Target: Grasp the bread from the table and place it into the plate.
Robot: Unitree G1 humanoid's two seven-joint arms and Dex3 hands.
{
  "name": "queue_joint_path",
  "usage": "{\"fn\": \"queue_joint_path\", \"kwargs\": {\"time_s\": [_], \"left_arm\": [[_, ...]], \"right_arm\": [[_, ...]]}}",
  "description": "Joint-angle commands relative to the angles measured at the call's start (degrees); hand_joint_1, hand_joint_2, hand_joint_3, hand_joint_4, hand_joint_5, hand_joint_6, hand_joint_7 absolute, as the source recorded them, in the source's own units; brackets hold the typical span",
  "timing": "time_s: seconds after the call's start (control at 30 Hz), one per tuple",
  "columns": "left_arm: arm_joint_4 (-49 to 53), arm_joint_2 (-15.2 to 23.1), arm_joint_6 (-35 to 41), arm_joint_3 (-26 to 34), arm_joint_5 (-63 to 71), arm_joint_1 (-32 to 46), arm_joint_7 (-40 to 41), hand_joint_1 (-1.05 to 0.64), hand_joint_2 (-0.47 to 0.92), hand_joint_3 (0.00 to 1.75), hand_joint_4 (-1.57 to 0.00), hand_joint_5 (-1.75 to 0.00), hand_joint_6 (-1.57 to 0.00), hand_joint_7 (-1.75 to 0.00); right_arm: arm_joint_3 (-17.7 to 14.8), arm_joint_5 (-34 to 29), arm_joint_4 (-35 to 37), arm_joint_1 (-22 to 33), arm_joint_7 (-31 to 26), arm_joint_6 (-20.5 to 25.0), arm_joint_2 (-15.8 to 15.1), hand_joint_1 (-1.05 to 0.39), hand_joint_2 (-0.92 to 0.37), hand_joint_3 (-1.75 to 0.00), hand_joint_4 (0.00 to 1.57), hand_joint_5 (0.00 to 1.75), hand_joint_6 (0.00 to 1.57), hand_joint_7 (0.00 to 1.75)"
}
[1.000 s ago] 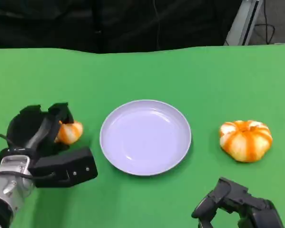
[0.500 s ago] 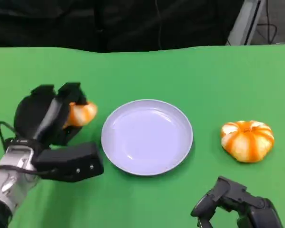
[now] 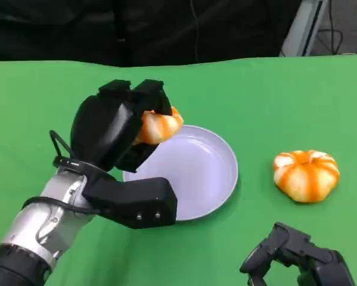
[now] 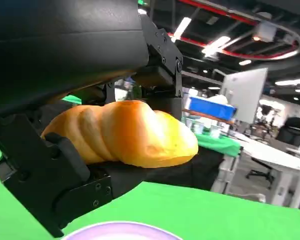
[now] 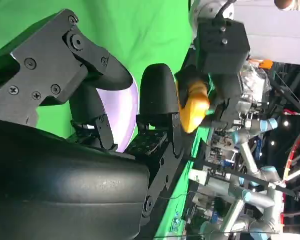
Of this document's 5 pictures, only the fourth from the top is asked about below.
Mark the blue plastic bin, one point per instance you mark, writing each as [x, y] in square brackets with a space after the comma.
[211, 107]

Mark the black backdrop cloth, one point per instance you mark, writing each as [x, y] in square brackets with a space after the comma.
[179, 175]

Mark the green table cloth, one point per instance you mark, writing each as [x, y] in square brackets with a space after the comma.
[189, 212]
[220, 145]

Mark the orange and white bread roll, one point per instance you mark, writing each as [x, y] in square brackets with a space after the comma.
[129, 132]

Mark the red ceiling pipe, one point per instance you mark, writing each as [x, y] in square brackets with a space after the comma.
[240, 53]

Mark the long ceiling light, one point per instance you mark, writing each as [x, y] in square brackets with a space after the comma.
[182, 27]
[215, 46]
[292, 82]

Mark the white partition board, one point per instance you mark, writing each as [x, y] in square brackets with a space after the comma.
[245, 95]

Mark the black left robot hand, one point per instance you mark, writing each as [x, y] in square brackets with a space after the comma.
[64, 45]

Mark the lilac plate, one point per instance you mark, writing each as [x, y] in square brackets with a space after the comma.
[119, 231]

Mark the black office chair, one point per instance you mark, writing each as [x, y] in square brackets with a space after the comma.
[291, 131]

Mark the white desk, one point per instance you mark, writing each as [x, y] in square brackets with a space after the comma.
[275, 160]

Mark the white ceiling box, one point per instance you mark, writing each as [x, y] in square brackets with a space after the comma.
[265, 32]

